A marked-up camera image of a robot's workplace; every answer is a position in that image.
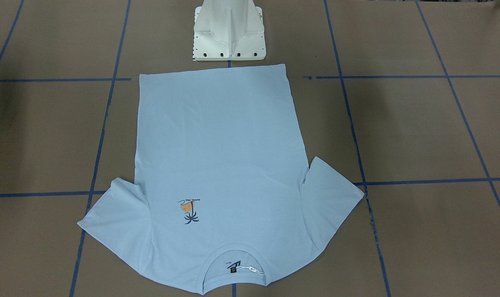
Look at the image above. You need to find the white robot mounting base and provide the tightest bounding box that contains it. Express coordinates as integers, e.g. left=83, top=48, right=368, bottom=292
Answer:
left=192, top=0, right=267, bottom=61

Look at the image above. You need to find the light blue t-shirt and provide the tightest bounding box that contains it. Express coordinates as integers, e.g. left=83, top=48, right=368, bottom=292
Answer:
left=78, top=64, right=364, bottom=295

